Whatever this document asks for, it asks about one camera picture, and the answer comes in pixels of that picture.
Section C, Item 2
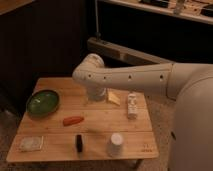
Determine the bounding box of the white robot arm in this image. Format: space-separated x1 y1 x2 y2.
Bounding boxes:
72 53 213 171

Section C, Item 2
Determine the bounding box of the orange carrot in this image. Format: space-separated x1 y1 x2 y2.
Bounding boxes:
63 116 84 126

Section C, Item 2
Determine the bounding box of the wooden shelf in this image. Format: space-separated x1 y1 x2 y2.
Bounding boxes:
101 0 213 25

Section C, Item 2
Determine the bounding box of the clear plastic packet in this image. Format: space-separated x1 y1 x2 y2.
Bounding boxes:
19 136 44 152

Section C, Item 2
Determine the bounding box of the long baseboard heater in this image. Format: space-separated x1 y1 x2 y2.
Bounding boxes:
87 37 171 65

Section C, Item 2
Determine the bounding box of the green bowl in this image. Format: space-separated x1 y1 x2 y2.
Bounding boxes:
26 89 60 118

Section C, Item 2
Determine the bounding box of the wooden folding table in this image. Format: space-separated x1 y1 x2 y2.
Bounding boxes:
7 77 158 162

